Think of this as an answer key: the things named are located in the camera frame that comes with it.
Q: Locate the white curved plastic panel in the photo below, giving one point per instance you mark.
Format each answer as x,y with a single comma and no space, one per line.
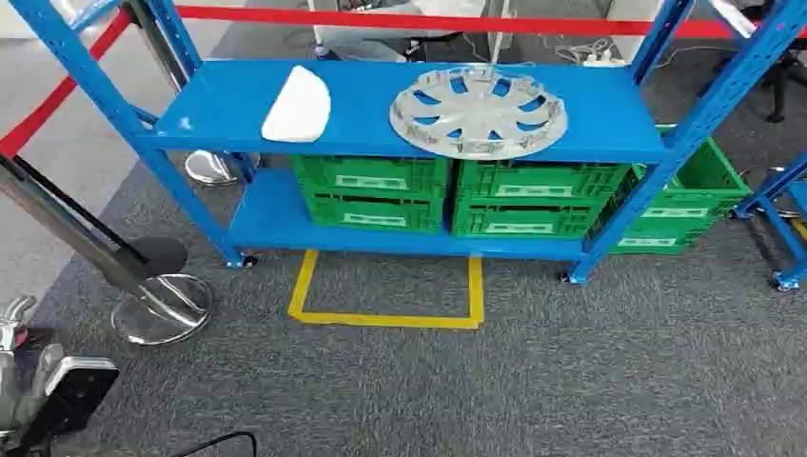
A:
296,107

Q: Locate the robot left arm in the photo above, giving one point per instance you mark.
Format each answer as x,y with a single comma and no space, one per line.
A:
9,378

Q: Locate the yellow floor tape outline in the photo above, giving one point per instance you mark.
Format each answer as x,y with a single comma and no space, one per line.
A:
378,320

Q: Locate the blue metal shelf rack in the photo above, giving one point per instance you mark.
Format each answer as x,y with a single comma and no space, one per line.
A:
378,101

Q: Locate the silver wheel hubcap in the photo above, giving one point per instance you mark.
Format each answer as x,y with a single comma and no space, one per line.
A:
479,113

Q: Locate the person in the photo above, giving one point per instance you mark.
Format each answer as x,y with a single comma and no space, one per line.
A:
366,47

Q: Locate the white desk panel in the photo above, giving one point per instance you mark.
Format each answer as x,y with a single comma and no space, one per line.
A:
630,31
500,31

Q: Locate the white power strip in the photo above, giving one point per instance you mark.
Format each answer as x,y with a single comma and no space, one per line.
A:
602,61

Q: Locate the black chair base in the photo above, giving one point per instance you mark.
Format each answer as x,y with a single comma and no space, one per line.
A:
778,94

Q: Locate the chrome stanchion post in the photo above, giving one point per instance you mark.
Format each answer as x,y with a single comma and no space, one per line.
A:
75,240
211,167

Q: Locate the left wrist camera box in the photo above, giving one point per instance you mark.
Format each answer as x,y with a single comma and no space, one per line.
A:
75,397

